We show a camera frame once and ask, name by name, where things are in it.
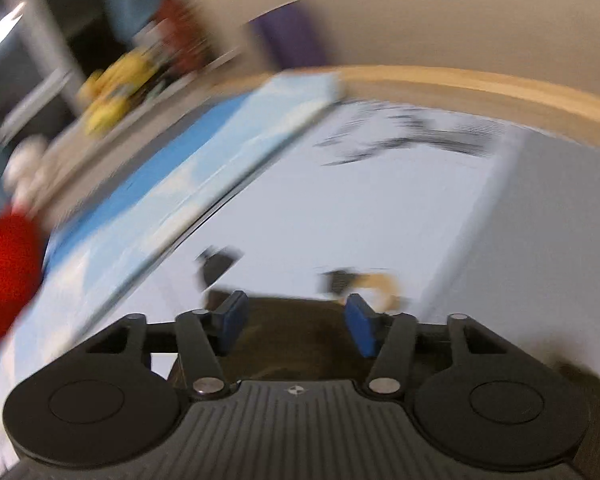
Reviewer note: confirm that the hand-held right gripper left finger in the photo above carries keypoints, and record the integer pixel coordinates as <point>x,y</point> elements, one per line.
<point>233,319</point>

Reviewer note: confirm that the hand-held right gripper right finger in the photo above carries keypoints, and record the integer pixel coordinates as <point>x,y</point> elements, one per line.
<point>361,327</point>

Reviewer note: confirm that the light blue patterned sheet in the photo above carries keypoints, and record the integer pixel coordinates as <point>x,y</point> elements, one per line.
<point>205,160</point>

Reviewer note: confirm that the red fleece blanket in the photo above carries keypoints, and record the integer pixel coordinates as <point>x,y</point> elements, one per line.
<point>5,270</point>

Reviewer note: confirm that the white window sill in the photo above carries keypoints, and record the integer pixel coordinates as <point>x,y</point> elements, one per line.
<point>65,135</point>

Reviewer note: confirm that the white plush toy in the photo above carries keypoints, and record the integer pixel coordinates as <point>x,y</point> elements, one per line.
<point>25,160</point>

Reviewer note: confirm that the yellow bear plush toy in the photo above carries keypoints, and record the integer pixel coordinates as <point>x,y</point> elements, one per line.
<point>125,72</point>

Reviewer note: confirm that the purple mat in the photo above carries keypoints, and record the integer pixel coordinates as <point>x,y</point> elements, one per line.
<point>290,37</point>

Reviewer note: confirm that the dark red cushion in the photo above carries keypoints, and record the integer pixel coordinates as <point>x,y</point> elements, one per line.
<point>186,27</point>

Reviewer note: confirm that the window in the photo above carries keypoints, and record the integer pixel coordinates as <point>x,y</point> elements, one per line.
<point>10,60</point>

